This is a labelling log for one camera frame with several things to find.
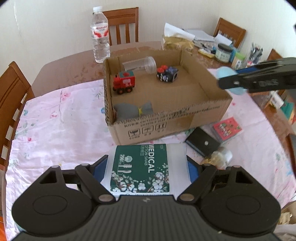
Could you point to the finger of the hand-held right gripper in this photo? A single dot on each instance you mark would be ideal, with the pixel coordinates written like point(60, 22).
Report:
point(235, 82)
point(266, 66)

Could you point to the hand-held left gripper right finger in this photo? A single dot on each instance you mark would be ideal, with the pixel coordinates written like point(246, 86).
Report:
point(192, 170)

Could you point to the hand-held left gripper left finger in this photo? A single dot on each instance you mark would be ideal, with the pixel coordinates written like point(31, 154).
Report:
point(100, 169)

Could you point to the light blue egg-shaped object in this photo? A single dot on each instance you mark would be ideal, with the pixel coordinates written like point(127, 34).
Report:
point(225, 73)

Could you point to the green label cotton swab container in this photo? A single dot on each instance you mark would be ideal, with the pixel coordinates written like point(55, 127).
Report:
point(138, 169)

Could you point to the cardboard box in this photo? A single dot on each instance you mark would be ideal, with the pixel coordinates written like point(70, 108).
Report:
point(148, 132)

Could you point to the grey elephant toy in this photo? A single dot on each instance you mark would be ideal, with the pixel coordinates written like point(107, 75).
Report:
point(127, 110)

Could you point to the black cube toy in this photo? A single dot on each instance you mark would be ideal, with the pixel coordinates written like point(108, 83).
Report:
point(167, 75)

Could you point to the red toy train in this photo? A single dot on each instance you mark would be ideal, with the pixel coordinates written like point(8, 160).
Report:
point(122, 81)

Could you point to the clear plastic cup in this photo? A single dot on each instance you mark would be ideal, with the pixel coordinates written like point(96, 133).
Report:
point(143, 64)

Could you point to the pen holder with pens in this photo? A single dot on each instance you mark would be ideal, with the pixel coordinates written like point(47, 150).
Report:
point(254, 54)

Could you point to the small white box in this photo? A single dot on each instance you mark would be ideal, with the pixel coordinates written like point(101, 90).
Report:
point(276, 98)

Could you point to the green-lid container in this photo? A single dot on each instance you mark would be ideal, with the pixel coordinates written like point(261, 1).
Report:
point(238, 61)

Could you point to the dark-lid glass jar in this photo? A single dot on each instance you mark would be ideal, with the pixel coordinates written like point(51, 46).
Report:
point(223, 55)

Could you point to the teal box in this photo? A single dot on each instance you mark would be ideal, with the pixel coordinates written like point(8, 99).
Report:
point(289, 109)

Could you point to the black flat box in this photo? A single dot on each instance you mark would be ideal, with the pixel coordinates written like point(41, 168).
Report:
point(203, 141)

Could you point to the clear bottle of yellow beads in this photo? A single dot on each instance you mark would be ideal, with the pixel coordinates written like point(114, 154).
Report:
point(219, 155)

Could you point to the yellow sticky note pad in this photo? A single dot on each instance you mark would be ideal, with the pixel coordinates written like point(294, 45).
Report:
point(205, 52)

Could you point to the red card pack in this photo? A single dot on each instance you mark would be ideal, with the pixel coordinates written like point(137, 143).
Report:
point(226, 128)

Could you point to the pink floral tablecloth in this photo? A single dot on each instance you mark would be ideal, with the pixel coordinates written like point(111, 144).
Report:
point(57, 129)

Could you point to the stack of white papers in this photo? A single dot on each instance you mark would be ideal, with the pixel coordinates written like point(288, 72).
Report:
point(201, 34)

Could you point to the yellow tissue packet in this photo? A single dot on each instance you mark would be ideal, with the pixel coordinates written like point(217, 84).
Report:
point(178, 41)

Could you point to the clear water bottle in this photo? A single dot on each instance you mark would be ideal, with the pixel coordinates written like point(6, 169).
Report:
point(100, 44)

